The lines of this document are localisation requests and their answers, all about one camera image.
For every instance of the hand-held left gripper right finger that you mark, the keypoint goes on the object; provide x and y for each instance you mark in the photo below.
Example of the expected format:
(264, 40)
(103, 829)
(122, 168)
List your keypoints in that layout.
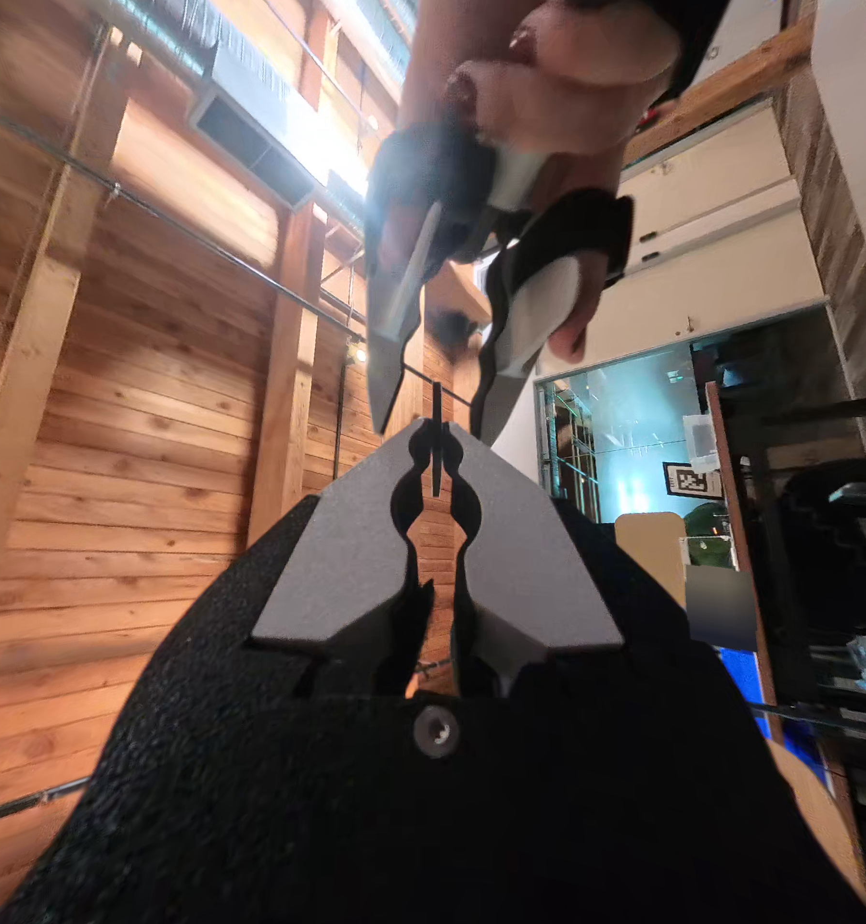
(534, 570)

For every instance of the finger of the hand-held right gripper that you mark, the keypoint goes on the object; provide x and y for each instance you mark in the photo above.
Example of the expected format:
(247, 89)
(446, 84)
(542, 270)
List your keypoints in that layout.
(386, 375)
(505, 404)

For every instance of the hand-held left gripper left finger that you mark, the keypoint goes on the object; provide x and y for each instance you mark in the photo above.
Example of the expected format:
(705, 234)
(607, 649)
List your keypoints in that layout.
(346, 563)

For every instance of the thin black bar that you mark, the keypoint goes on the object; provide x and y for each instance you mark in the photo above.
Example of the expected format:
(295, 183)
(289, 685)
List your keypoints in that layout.
(437, 433)

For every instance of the person's right hand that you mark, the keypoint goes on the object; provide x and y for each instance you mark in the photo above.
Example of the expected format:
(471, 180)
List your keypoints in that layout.
(570, 65)

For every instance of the metal shelf rack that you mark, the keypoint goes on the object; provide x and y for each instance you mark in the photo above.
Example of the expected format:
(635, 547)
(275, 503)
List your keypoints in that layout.
(546, 447)

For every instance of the cardboard panel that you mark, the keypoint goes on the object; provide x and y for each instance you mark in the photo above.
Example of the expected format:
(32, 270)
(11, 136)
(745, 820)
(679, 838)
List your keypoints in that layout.
(649, 556)

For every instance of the printed tag sign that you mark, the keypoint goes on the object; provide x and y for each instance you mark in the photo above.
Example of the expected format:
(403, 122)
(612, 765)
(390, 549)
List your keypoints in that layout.
(693, 482)

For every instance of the white door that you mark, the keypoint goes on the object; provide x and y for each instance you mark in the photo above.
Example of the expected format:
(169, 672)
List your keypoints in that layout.
(707, 144)
(729, 274)

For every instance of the metal conduit pipe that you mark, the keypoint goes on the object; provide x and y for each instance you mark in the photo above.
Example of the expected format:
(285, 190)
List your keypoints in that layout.
(115, 189)

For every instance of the rectangular metal air duct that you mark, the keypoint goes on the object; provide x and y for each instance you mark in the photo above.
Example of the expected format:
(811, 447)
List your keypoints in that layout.
(252, 86)

